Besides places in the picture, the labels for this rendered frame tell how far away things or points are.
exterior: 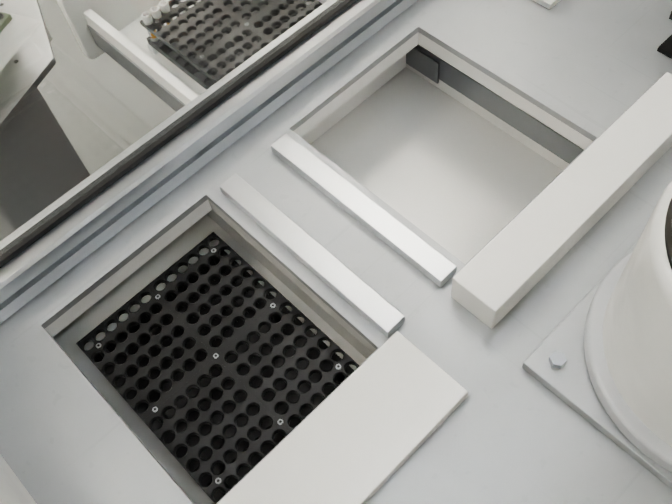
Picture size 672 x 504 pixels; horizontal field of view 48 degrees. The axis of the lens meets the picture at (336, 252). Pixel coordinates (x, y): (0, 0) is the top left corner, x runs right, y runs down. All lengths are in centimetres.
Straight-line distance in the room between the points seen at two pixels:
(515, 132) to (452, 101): 9
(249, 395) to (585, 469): 30
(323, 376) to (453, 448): 15
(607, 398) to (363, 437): 19
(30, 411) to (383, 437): 31
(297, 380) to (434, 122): 40
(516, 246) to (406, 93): 37
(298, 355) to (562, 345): 24
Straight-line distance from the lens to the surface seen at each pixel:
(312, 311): 81
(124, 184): 75
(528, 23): 91
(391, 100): 98
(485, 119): 96
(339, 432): 63
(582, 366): 66
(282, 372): 71
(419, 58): 98
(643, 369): 59
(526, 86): 84
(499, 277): 66
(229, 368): 72
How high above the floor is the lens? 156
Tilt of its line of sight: 59 degrees down
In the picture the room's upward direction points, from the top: 9 degrees counter-clockwise
